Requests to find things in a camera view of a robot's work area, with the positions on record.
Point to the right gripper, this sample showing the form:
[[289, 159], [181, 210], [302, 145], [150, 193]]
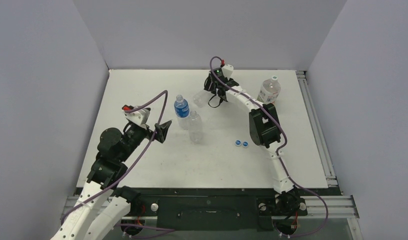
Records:
[[214, 85]]

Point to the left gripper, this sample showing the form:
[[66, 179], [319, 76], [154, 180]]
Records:
[[161, 132]]

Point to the clear bottle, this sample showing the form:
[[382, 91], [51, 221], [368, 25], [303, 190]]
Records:
[[200, 99], [195, 127]]

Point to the blue label bottle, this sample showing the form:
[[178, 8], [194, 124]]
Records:
[[182, 111]]

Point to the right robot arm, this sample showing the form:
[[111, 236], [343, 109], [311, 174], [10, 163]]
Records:
[[265, 131]]

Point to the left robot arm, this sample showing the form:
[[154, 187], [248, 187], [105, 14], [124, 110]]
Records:
[[101, 205]]

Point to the green orange label bottle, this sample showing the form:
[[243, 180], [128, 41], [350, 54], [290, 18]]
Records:
[[269, 90]]

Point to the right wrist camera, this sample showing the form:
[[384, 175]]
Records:
[[227, 69]]

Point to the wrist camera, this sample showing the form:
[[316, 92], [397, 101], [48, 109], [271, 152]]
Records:
[[138, 117], [227, 69]]

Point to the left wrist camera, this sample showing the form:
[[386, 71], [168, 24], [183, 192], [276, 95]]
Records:
[[138, 117]]

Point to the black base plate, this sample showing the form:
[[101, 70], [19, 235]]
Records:
[[215, 209]]

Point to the aluminium rail frame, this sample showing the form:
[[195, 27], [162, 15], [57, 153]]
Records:
[[217, 163]]

